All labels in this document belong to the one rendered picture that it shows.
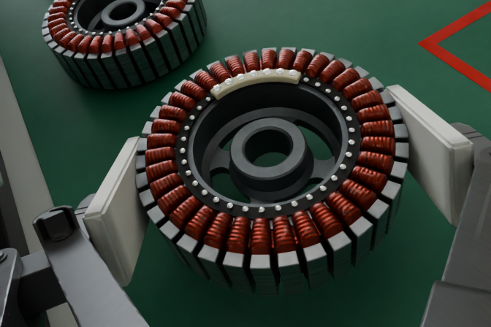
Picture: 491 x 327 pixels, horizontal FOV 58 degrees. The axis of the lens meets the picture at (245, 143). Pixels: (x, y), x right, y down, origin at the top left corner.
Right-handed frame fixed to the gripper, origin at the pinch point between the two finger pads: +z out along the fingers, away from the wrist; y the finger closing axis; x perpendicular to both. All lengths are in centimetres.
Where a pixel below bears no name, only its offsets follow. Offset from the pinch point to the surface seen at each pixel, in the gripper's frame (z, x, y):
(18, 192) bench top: 6.6, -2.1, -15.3
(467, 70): 8.3, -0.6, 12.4
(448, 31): 11.4, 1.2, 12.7
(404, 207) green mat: 1.4, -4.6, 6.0
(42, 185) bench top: 6.7, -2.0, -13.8
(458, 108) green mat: 6.0, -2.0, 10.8
